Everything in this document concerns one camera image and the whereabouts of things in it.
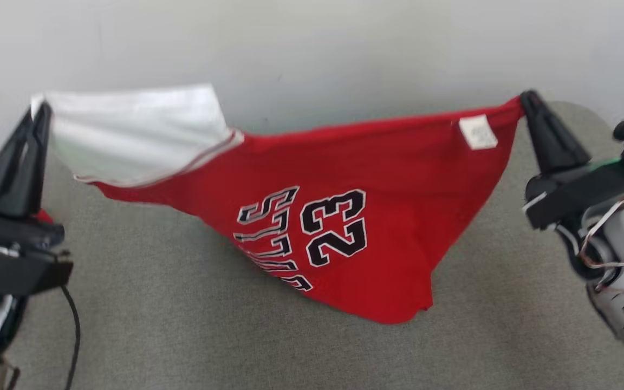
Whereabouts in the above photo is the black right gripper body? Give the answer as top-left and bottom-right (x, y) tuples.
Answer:
(524, 161), (624, 231)

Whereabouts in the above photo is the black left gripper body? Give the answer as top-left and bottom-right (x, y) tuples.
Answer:
(0, 203), (73, 296)

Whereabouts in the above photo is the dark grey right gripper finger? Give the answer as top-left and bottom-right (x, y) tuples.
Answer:
(529, 90), (592, 170)
(521, 90), (567, 174)

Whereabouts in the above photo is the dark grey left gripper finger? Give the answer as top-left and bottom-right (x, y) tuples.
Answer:
(0, 101), (53, 216)
(0, 111), (39, 213)

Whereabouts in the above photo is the red jersey with number 23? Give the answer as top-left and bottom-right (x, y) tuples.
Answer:
(30, 84), (524, 326)

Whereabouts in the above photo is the grey fabric sofa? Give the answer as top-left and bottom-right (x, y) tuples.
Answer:
(0, 100), (624, 390)

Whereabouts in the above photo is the thin white wire bundle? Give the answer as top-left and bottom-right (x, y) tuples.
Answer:
(580, 187), (624, 298)

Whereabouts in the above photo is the thin black cable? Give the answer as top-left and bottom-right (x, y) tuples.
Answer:
(60, 284), (82, 390)

